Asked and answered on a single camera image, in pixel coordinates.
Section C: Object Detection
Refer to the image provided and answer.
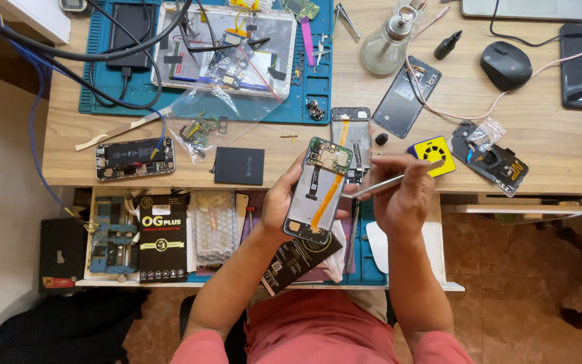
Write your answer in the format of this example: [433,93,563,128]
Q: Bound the beige adhesive strip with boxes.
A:
[74,108,171,152]

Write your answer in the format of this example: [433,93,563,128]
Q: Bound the white tissue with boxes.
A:
[316,219,348,284]

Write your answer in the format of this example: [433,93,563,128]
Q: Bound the pink cable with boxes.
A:
[404,5,582,122]

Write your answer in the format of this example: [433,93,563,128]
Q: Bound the small clear plastic bag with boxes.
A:
[466,117,507,153]

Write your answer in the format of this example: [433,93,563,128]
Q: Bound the black flat phone battery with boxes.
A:
[214,147,266,186]

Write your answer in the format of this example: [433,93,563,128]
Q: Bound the thick black cable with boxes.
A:
[0,0,195,111]

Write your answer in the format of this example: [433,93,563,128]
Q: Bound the green circuit board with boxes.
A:
[283,0,321,21]

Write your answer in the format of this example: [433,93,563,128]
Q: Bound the black screen protector box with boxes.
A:
[138,194,190,284]

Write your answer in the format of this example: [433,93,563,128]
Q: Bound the pink plastic spudger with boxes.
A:
[299,16,316,67]

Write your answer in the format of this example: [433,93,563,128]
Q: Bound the blue cable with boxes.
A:
[3,35,166,215]

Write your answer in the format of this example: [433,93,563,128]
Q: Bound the clear plastic bag with parts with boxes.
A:
[166,85,286,163]

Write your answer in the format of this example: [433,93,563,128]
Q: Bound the opened phone with black battery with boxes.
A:
[95,137,176,182]

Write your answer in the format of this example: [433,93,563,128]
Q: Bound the small grey gadget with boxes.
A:
[59,0,95,14]

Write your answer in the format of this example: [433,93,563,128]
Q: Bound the glass alcohol dispenser bottle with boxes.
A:
[360,4,419,77]

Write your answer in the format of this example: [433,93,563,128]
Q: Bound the grey phone frame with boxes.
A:
[330,107,373,186]

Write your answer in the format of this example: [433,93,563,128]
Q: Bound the small black dropper bottle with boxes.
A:
[433,30,463,61]

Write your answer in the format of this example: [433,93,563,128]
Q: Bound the white plastic card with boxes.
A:
[365,221,390,275]

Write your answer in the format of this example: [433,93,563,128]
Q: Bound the blue metal clamp fixture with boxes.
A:
[88,195,140,277]

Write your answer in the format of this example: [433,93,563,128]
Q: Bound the white box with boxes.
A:
[0,0,72,46]

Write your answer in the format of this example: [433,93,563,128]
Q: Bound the bubble wrap packet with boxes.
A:
[189,190,239,269]

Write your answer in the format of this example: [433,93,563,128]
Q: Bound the yellow blue mini fan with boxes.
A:
[407,135,457,179]

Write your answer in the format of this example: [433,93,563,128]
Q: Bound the grey screwdriver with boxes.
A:
[346,199,362,274]

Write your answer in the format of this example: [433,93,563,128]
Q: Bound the blue silicone repair mat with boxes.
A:
[78,0,334,125]

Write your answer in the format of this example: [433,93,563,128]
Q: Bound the black bag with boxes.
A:
[0,287,151,364]

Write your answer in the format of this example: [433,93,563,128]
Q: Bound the black computer mouse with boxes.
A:
[480,41,534,93]

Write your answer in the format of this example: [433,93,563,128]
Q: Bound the black printed flat package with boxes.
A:
[260,232,345,297]

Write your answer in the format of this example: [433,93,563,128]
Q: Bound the black box with red label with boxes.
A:
[39,217,90,295]

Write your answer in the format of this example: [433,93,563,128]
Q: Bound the white desk drawer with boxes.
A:
[75,186,466,293]

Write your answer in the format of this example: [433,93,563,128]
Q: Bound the black phone back cover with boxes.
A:
[371,55,443,139]

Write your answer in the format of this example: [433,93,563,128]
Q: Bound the person's right hand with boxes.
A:
[360,154,438,239]

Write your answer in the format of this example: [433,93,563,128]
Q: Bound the black power bank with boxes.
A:
[105,2,157,71]

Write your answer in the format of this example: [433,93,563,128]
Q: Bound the cluster of small metal parts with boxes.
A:
[306,99,326,121]

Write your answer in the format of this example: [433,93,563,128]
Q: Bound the curved metal tweezers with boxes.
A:
[333,2,362,44]

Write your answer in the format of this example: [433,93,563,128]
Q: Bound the silver tweezers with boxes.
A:
[341,160,446,199]

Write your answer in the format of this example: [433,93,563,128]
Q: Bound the person's left hand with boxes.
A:
[260,151,360,239]

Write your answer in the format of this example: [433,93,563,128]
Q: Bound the person's pink shorts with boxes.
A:
[170,289,476,364]

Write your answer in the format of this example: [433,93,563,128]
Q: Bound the opened white tablet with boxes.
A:
[151,2,298,100]

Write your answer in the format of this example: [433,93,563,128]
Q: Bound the black back cover with coil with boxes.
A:
[450,119,530,198]

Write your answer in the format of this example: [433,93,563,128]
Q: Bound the phone with orange flex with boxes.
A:
[283,136,354,245]

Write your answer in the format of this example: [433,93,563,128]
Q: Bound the grey laptop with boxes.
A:
[461,0,582,23]

